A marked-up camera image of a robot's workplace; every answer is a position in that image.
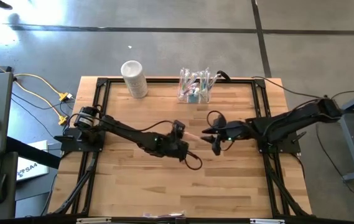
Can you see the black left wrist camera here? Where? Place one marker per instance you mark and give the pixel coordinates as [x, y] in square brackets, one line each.
[178, 127]

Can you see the white label strip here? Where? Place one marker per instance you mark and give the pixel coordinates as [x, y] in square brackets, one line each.
[92, 220]
[267, 221]

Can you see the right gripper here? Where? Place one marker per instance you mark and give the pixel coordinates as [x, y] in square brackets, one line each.
[234, 130]

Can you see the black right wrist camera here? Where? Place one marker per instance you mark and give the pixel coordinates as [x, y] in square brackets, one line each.
[219, 120]

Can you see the white printed box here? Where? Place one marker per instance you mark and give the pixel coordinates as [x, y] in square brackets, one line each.
[32, 161]

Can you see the purple toothbrush in clear wrap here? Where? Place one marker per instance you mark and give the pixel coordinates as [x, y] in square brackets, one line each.
[164, 214]

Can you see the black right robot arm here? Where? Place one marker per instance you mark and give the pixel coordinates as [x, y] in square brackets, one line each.
[295, 121]

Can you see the black floor beam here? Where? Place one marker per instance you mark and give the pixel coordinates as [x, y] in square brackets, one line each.
[33, 152]

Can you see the white wipes canister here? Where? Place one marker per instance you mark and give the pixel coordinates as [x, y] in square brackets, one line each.
[134, 81]

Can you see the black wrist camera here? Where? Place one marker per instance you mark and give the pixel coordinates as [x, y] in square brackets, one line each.
[178, 127]
[219, 120]

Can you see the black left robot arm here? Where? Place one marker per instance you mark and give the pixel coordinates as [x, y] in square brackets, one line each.
[127, 133]

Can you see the blue-grey metal stand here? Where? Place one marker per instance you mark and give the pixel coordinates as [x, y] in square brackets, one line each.
[347, 146]

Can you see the clear acrylic organiser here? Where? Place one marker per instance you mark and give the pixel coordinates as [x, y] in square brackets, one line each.
[206, 98]

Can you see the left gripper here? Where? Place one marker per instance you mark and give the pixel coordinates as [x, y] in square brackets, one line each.
[176, 148]

